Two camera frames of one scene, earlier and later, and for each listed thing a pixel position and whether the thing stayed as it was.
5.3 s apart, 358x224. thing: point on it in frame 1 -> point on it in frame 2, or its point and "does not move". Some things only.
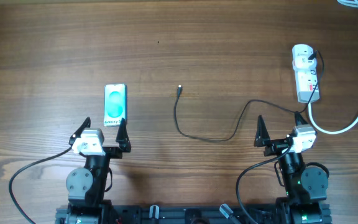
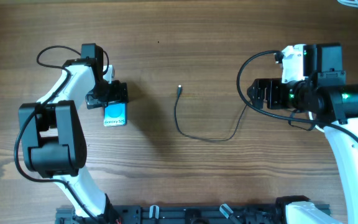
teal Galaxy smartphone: x=115 y=104 does not move
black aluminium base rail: x=132 y=214 does not move
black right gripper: x=263 y=137 -> x=273 y=86
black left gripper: x=121 y=138 -> x=120 y=94
